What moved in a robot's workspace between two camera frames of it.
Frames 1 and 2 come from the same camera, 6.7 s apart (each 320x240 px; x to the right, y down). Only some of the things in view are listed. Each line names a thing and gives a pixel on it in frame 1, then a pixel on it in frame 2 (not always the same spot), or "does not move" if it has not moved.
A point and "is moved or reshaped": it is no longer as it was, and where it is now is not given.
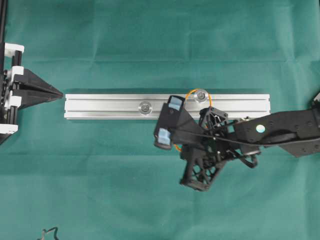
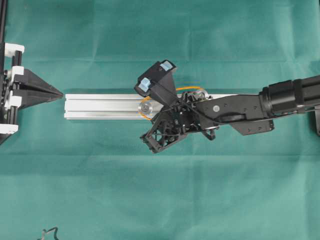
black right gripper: (205, 151) -> (179, 118)
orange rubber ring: (196, 90) is moved or reshaped
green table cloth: (105, 179) does not move
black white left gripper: (15, 76) does not move
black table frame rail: (2, 33) does not move
